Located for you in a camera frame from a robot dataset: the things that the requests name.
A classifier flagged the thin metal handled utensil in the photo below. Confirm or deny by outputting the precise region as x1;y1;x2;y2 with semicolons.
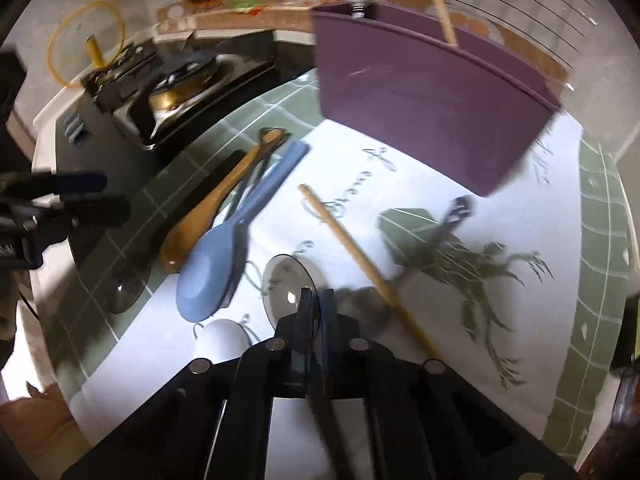
224;127;291;220

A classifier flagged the wooden rice spoon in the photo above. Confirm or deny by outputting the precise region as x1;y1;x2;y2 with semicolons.
160;128;290;274

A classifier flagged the green checkered table mat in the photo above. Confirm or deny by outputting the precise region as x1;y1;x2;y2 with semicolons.
47;73;631;463

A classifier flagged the wooden chopstick in holder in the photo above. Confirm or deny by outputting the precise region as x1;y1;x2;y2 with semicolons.
433;0;459;48

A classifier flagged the purple plastic utensil holder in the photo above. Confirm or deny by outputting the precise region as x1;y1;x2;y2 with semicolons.
310;2;561;196

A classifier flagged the white ceramic spoon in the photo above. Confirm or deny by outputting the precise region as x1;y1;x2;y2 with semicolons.
193;318;252;364

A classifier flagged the blue plastic rice spoon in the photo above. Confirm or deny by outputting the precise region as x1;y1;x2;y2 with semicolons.
176;141;310;323

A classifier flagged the wooden chopstick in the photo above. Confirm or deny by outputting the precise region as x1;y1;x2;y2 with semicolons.
433;0;459;48
298;184;440;359

